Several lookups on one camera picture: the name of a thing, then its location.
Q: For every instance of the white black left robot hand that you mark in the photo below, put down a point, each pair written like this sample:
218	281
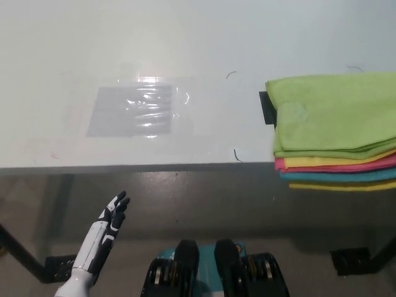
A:
105	229

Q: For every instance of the pink microfibre cloth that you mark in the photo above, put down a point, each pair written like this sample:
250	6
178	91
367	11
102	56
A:
309	167

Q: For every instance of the teal microfibre cloth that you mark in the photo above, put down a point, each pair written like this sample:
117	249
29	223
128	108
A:
325	177

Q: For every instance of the green microfibre cloth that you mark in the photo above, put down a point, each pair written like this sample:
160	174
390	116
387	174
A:
334	117

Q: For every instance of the grey table leg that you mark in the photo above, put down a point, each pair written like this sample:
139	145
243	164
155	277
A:
62	210

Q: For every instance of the black table foot plate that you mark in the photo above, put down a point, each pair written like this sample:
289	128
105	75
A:
351	261
60	267

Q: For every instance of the black diagonal table brace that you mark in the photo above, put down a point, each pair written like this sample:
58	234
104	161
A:
383	256
21	252

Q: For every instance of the dark loose thread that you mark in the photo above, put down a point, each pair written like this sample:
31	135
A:
236	156
355	67
230	73

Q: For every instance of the clear plastic sheet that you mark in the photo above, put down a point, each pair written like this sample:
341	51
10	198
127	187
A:
182	89

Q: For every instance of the black tape strip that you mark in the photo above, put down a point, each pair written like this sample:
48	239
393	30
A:
266	108

